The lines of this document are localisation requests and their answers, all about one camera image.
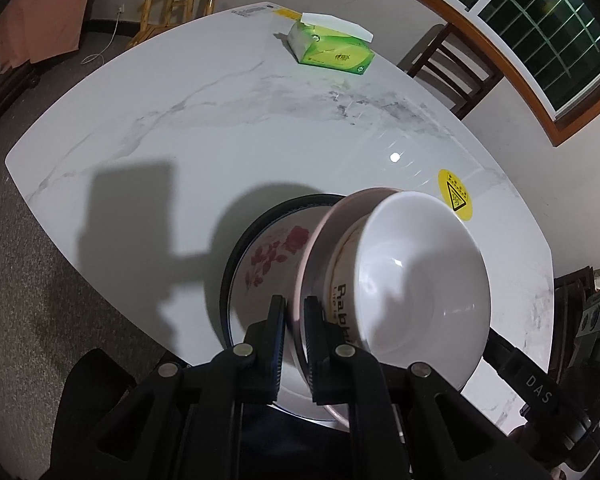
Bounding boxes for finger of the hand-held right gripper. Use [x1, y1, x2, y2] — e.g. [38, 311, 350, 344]
[484, 327, 527, 372]

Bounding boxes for white cable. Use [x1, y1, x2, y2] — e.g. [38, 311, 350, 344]
[81, 7, 123, 66]

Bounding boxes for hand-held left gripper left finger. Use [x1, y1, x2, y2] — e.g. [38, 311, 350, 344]
[60, 295, 287, 480]

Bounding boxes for white table label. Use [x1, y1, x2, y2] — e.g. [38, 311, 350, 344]
[228, 4, 277, 16]

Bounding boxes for white plate with pink flowers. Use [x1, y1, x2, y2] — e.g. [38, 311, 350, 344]
[228, 208, 351, 423]

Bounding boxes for person's dark pants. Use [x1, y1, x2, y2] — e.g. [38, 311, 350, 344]
[240, 402, 351, 480]

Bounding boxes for cream ribbed bowl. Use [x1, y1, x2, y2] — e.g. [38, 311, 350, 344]
[325, 191, 492, 393]

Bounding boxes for wood-framed barred window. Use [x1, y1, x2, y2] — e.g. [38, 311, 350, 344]
[340, 0, 600, 147]

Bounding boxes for orange cloth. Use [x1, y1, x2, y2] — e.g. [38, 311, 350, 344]
[0, 0, 103, 71]

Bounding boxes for dark wooden slatted chair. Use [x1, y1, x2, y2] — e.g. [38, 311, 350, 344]
[397, 22, 505, 121]

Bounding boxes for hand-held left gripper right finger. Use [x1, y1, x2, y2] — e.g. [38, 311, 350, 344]
[304, 296, 546, 480]

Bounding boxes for pink bowl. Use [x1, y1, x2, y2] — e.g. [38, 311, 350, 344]
[286, 187, 411, 431]

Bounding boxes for dark wooden furniture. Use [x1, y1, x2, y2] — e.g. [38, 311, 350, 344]
[0, 35, 41, 136]
[552, 265, 600, 333]

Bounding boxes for large blue floral plate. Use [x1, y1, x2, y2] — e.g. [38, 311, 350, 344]
[219, 193, 343, 361]

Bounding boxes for green tissue pack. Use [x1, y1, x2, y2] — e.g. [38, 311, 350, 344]
[286, 11, 375, 77]

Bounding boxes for round yellow warning sticker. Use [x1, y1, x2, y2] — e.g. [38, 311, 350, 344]
[437, 168, 473, 223]

